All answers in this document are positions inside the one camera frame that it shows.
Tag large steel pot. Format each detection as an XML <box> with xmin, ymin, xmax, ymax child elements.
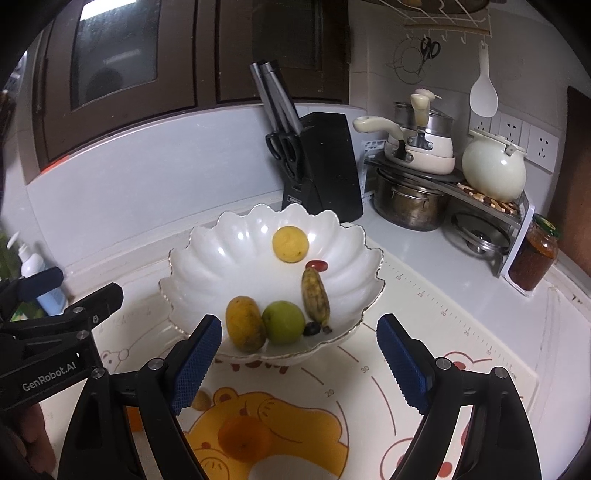
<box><xmin>373</xmin><ymin>168</ymin><xmax>450</xmax><ymax>232</ymax></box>

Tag metal shelf rack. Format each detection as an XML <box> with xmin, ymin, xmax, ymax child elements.
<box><xmin>365</xmin><ymin>152</ymin><xmax>536</xmax><ymax>291</ymax></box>

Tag person's left hand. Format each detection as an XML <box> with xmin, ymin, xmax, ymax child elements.
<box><xmin>16</xmin><ymin>405</ymin><xmax>57</xmax><ymax>469</ymax></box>

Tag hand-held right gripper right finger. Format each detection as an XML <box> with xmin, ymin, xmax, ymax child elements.
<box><xmin>376</xmin><ymin>314</ymin><xmax>542</xmax><ymax>480</ymax></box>

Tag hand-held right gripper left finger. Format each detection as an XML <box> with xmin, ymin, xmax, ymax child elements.
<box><xmin>58</xmin><ymin>314</ymin><xmax>223</xmax><ymax>480</ymax></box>

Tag black knife block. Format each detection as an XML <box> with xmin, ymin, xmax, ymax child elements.
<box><xmin>283</xmin><ymin>112</ymin><xmax>365</xmax><ymax>222</ymax></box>

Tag hanging wire trivet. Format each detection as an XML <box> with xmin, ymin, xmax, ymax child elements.
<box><xmin>392</xmin><ymin>34</ymin><xmax>435</xmax><ymax>85</ymax></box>

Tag black kitchen scissors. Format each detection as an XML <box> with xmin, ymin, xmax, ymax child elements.
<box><xmin>265</xmin><ymin>131</ymin><xmax>301</xmax><ymax>179</ymax></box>

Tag steel pot with cream knob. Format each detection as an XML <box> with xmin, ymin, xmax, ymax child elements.
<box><xmin>393</xmin><ymin>89</ymin><xmax>455</xmax><ymax>139</ymax></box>

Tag white wall outlet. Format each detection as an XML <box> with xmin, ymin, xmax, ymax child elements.
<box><xmin>526</xmin><ymin>124</ymin><xmax>561</xmax><ymax>174</ymax></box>
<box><xmin>467</xmin><ymin>111</ymin><xmax>502</xmax><ymax>137</ymax></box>
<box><xmin>499</xmin><ymin>112</ymin><xmax>530</xmax><ymax>149</ymax></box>

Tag white rice paddle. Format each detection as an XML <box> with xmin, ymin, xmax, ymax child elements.
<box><xmin>469</xmin><ymin>41</ymin><xmax>499</xmax><ymax>117</ymax></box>

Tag round yellow citrus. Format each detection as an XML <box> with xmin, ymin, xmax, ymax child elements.
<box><xmin>272</xmin><ymin>226</ymin><xmax>310</xmax><ymax>263</ymax></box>

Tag white scalloped bowl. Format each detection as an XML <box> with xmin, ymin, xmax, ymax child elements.
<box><xmin>158</xmin><ymin>203</ymin><xmax>386</xmax><ymax>366</ymax></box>

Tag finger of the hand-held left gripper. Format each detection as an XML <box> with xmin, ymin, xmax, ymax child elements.
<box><xmin>65</xmin><ymin>282</ymin><xmax>125</xmax><ymax>330</ymax></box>
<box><xmin>0</xmin><ymin>266</ymin><xmax>64</xmax><ymax>319</ymax></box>

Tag small orange mandarin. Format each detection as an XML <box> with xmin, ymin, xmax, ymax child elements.
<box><xmin>218</xmin><ymin>415</ymin><xmax>273</xmax><ymax>462</ymax></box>

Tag red sauce jar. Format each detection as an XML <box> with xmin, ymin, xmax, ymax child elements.
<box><xmin>508</xmin><ymin>213</ymin><xmax>560</xmax><ymax>291</ymax></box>

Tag bear print baking mat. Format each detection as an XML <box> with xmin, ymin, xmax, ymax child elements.
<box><xmin>92</xmin><ymin>261</ymin><xmax>541</xmax><ymax>480</ymax></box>

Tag brown wooden cutting board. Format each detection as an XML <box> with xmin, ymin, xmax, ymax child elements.
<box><xmin>547</xmin><ymin>85</ymin><xmax>591</xmax><ymax>241</ymax></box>

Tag steel-handled knife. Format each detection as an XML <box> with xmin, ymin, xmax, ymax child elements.
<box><xmin>272</xmin><ymin>69</ymin><xmax>304</xmax><ymax>133</ymax></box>
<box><xmin>249</xmin><ymin>62</ymin><xmax>289</xmax><ymax>134</ymax></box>
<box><xmin>259</xmin><ymin>60</ymin><xmax>298</xmax><ymax>133</ymax></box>

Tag steel pot lid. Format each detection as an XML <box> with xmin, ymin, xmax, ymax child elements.
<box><xmin>450</xmin><ymin>210</ymin><xmax>511</xmax><ymax>257</ymax></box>

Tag hanging black scissors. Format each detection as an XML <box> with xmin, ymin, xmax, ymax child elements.
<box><xmin>418</xmin><ymin>37</ymin><xmax>442</xmax><ymax>75</ymax></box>

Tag yellow spotted mango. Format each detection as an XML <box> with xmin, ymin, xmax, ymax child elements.
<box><xmin>225</xmin><ymin>296</ymin><xmax>267</xmax><ymax>354</ymax></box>

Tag dark wooden cabinet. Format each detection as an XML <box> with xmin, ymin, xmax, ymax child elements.
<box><xmin>28</xmin><ymin>0</ymin><xmax>352</xmax><ymax>185</ymax></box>

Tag cream saucepan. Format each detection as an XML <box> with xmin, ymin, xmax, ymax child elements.
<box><xmin>353</xmin><ymin>115</ymin><xmax>457</xmax><ymax>175</ymax></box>

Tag round green fruit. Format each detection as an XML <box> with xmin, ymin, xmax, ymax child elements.
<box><xmin>262</xmin><ymin>300</ymin><xmax>307</xmax><ymax>347</ymax></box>

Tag small overripe banana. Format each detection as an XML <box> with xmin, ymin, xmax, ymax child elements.
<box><xmin>301</xmin><ymin>268</ymin><xmax>333</xmax><ymax>334</ymax></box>

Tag beaded wooden trivet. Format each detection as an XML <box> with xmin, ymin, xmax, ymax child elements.
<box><xmin>457</xmin><ymin>181</ymin><xmax>523</xmax><ymax>214</ymax></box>

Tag cream kettle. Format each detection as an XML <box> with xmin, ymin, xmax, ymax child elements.
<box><xmin>462</xmin><ymin>128</ymin><xmax>528</xmax><ymax>204</ymax></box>

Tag white pump bottle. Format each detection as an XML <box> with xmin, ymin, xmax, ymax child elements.
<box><xmin>8</xmin><ymin>233</ymin><xmax>68</xmax><ymax>317</ymax></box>

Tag wall hook rack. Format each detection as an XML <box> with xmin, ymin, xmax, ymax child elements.
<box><xmin>376</xmin><ymin>0</ymin><xmax>493</xmax><ymax>43</ymax></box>

